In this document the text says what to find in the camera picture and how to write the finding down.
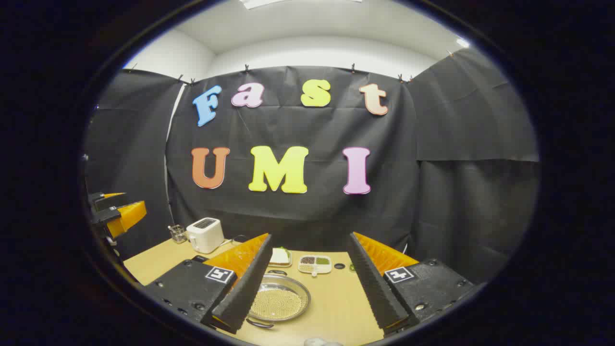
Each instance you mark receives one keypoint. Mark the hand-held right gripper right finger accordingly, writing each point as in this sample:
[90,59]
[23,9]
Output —
[372,283]

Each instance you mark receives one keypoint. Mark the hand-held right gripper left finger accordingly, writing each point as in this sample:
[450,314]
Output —
[245,288]

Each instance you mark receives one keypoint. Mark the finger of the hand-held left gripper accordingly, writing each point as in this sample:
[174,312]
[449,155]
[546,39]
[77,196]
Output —
[113,202]
[129,216]

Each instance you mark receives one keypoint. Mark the stainless steel pot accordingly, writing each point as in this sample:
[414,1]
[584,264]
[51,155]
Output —
[295,288]

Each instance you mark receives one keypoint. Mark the black induction cooktop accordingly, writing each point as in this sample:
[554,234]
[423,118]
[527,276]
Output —
[199,259]

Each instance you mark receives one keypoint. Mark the pile of soybeans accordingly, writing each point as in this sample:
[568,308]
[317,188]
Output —
[276,303]

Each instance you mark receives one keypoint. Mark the sandwich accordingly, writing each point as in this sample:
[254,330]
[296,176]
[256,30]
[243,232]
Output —
[279,255]

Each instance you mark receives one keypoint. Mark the pale green sandwich plate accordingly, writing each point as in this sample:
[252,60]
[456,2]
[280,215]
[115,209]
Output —
[287,264]

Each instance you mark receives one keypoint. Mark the white divided grain tray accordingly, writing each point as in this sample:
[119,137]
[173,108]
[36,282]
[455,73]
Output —
[314,263]

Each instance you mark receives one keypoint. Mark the white toaster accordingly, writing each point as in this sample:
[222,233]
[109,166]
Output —
[204,238]

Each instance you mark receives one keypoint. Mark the white crumpled cloth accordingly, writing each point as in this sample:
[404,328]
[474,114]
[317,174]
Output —
[322,342]

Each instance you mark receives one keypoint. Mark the large ceiling light panel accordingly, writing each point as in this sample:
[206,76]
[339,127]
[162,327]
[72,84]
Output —
[269,2]

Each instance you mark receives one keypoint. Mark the small ceiling light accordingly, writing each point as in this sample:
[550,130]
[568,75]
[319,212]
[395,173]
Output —
[462,43]

